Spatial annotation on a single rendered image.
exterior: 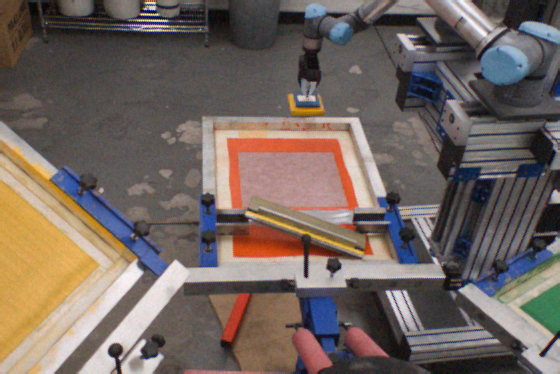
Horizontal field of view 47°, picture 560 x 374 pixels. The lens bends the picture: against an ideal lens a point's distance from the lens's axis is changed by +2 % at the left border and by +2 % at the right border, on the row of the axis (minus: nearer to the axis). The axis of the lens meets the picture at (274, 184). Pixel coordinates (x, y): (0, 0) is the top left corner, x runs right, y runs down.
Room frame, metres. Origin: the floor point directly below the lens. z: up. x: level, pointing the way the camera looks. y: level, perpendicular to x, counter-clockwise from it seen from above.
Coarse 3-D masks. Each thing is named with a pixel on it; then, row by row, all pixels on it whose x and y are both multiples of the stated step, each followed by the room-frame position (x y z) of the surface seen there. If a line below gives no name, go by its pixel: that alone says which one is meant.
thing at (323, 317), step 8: (320, 296) 1.07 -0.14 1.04; (328, 296) 1.08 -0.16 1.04; (312, 304) 1.05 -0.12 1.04; (320, 304) 1.05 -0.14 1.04; (328, 304) 1.05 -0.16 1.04; (312, 312) 1.02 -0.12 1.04; (320, 312) 1.02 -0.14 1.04; (328, 312) 1.03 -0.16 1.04; (312, 320) 1.00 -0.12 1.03; (320, 320) 1.00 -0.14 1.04; (328, 320) 1.00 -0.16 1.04; (336, 320) 1.00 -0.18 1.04; (312, 328) 0.99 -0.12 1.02; (320, 328) 0.97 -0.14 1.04; (328, 328) 0.98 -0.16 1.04; (336, 328) 0.98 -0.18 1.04; (320, 336) 0.96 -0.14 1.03; (328, 336) 0.96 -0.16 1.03; (336, 336) 0.96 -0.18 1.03; (336, 344) 0.96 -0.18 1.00
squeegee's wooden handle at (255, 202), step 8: (256, 200) 1.41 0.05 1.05; (264, 200) 1.42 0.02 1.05; (248, 208) 1.37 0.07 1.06; (256, 208) 1.37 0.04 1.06; (272, 208) 1.39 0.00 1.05; (280, 208) 1.40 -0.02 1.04; (288, 208) 1.41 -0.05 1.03; (288, 216) 1.38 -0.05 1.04; (296, 216) 1.39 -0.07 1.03; (304, 216) 1.40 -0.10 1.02; (312, 216) 1.41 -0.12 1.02; (312, 224) 1.37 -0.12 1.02; (320, 224) 1.38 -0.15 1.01; (328, 224) 1.39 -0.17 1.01; (336, 232) 1.36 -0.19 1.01; (344, 232) 1.37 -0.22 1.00; (352, 232) 1.38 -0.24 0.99; (360, 240) 1.35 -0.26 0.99; (360, 248) 1.31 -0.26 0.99
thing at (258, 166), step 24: (240, 144) 1.84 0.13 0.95; (264, 144) 1.85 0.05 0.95; (240, 168) 1.70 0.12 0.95; (264, 168) 1.71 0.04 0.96; (288, 168) 1.72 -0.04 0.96; (240, 192) 1.57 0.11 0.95; (264, 192) 1.58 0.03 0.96; (288, 192) 1.59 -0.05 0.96; (240, 240) 1.34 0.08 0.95; (264, 240) 1.35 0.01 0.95; (288, 240) 1.36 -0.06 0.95
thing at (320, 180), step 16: (288, 144) 1.87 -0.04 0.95; (304, 144) 1.88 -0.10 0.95; (320, 144) 1.88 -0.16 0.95; (336, 144) 1.89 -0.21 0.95; (288, 160) 1.77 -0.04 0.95; (304, 160) 1.78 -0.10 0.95; (320, 160) 1.78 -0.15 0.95; (336, 160) 1.79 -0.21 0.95; (304, 176) 1.68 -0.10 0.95; (320, 176) 1.69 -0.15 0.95; (336, 176) 1.70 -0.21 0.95; (304, 192) 1.60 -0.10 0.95; (320, 192) 1.60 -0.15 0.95; (336, 192) 1.61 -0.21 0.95; (352, 192) 1.62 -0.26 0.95; (304, 208) 1.52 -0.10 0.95; (320, 208) 1.52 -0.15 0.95; (336, 208) 1.53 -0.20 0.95; (352, 208) 1.54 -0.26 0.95; (368, 240) 1.39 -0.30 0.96
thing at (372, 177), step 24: (216, 120) 1.93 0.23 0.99; (240, 120) 1.94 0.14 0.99; (264, 120) 1.96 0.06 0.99; (288, 120) 1.97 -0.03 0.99; (312, 120) 1.99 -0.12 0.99; (336, 120) 2.00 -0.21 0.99; (360, 144) 1.85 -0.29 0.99; (384, 192) 1.59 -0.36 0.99; (240, 264) 1.21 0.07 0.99; (264, 264) 1.22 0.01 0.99; (288, 264) 1.23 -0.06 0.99; (312, 264) 1.24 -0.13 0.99; (360, 264) 1.25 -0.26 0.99
